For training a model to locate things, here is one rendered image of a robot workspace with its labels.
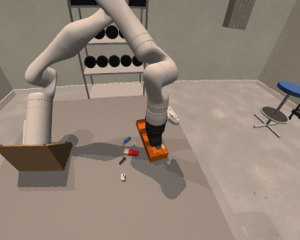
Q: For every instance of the orange rack of bins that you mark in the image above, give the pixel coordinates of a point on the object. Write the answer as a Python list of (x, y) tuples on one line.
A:
[(151, 151)]

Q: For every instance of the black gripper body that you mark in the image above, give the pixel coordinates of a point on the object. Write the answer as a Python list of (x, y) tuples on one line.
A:
[(155, 125)]

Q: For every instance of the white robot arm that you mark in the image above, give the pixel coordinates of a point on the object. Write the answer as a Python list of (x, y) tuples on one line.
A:
[(70, 41)]

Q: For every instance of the red and white eraser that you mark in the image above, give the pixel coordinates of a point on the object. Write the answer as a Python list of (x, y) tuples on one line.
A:
[(131, 152)]

